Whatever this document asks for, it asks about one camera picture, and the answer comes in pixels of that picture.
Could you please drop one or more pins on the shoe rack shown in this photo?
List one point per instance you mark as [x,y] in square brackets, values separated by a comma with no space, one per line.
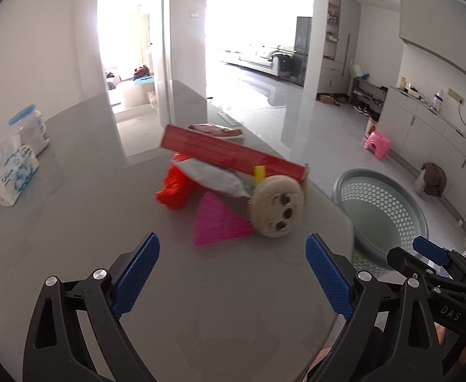
[368,95]

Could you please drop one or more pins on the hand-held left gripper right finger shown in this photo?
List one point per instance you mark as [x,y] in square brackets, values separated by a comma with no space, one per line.
[330,278]

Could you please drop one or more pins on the brown snack wrapper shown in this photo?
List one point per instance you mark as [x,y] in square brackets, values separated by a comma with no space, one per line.
[215,130]

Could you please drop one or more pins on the red plastic bag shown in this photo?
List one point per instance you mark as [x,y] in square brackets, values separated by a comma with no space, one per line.
[175,189]

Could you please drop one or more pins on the white blue wet wipe packet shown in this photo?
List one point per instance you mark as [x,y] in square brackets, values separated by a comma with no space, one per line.
[211,177]

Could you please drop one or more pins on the round beige woven doll head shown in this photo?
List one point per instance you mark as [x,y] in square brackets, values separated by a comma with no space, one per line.
[274,207]

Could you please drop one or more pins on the white blue tissue pack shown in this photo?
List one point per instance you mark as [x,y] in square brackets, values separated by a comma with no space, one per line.
[12,171]

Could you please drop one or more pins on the white paper bag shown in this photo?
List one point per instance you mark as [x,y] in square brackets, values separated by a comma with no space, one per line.
[354,68]

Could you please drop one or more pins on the clear bottle with purple label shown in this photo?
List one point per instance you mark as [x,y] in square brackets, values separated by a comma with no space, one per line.
[437,99]

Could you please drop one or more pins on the long red cardboard box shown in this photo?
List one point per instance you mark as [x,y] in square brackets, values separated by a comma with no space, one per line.
[225,149]

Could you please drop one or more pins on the light grey sofa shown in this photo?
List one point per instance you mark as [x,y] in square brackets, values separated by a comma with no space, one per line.
[256,61]

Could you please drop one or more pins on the small yellow item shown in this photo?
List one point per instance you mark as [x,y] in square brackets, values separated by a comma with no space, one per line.
[259,174]

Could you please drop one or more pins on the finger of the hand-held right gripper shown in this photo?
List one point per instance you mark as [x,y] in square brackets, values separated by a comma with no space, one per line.
[429,248]
[404,260]

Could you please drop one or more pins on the white low cabinet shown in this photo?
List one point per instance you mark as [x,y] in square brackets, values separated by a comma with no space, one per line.
[415,127]

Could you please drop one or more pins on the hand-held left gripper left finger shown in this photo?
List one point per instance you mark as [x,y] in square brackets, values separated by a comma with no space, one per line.
[135,274]

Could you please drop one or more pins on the dark grey fridge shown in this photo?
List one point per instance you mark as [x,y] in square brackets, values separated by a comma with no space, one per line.
[303,51]

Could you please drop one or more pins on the grey perforated plastic basket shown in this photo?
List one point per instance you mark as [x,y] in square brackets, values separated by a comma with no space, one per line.
[384,211]

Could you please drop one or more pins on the white jar with blue lid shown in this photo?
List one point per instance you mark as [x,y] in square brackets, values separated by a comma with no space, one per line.
[32,129]

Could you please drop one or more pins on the small patterned bin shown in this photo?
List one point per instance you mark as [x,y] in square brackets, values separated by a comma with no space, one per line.
[372,126]

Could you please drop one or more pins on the checked laundry basket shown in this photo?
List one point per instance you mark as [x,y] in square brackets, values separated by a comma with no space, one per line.
[421,189]

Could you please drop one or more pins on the pink plastic stool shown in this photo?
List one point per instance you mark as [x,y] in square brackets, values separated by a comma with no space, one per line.
[377,145]

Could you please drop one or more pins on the brown cardboard box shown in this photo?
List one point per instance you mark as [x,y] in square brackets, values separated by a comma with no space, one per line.
[325,98]

